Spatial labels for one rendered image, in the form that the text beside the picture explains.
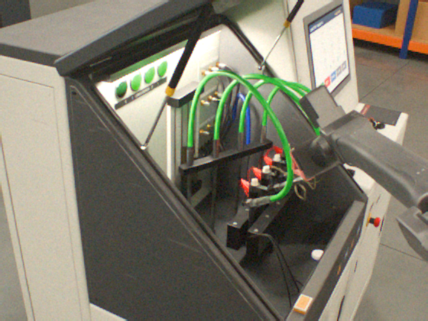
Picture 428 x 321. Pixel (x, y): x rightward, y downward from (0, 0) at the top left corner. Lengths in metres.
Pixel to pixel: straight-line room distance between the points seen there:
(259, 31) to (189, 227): 0.76
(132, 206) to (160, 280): 0.20
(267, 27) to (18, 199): 0.88
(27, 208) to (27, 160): 0.16
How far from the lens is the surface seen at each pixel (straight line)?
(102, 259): 1.39
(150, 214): 1.20
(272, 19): 1.67
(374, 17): 6.88
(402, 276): 3.03
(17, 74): 1.30
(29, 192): 1.46
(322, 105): 0.93
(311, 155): 1.02
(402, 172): 0.64
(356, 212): 1.68
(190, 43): 1.00
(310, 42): 1.82
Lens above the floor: 1.85
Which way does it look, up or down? 29 degrees down
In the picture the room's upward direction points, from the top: 2 degrees clockwise
